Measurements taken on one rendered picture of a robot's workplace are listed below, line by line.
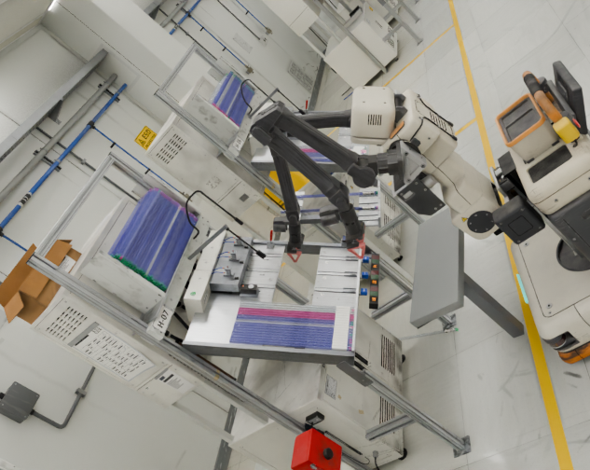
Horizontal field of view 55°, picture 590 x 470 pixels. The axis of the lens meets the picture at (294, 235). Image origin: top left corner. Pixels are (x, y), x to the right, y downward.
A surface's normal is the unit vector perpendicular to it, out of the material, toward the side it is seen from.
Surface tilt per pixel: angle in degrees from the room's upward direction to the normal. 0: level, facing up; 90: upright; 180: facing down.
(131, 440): 90
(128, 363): 93
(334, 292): 45
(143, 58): 90
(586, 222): 90
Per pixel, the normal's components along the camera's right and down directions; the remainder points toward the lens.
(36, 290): 0.54, -0.64
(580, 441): -0.73, -0.59
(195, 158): -0.14, 0.62
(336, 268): -0.06, -0.78
